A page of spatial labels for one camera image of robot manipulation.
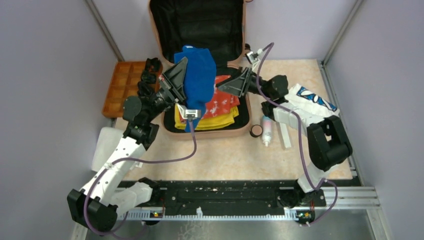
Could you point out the blue towel cloth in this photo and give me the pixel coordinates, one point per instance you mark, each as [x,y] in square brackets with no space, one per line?
[201,65]

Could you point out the aluminium rail frame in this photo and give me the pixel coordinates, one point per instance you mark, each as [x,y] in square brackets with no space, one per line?
[339,195]

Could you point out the red white cloth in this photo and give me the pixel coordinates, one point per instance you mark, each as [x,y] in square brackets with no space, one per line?
[222,102]

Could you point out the wooden compartment tray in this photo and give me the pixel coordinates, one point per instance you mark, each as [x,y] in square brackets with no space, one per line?
[123,84]

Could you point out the rolled dark brown tie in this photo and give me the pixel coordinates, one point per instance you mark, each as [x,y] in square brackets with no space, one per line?
[144,90]

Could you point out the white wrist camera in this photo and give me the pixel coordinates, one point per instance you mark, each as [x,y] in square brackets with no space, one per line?
[188,115]
[253,58]

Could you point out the white tube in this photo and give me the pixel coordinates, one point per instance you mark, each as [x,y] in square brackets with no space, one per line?
[285,136]

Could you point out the rolled dark tie top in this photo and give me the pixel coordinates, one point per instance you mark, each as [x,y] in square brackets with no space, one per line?
[152,64]

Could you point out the blue white shirt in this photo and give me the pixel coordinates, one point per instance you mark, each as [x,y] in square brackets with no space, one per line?
[311,102]

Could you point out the pink suitcase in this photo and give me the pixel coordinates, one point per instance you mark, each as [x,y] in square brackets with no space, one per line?
[217,25]

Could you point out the yellow cloth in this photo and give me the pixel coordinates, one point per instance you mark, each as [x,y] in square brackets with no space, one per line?
[211,123]

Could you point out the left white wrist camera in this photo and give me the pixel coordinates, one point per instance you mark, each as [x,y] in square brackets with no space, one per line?
[188,115]

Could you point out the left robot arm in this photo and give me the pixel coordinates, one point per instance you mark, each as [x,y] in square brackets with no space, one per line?
[97,205]

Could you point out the rolled green patterned tie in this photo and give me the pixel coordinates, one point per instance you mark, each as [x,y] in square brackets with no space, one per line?
[148,77]

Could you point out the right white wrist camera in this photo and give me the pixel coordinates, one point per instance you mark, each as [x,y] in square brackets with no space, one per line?
[253,58]

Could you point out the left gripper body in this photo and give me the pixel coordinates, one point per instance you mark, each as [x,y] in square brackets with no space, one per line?
[162,100]

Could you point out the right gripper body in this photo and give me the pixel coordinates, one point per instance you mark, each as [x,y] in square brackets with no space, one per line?
[253,86]

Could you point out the white cloth under left arm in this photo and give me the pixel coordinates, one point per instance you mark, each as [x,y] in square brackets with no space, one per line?
[112,146]

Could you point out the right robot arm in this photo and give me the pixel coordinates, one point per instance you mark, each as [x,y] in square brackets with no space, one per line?
[323,141]

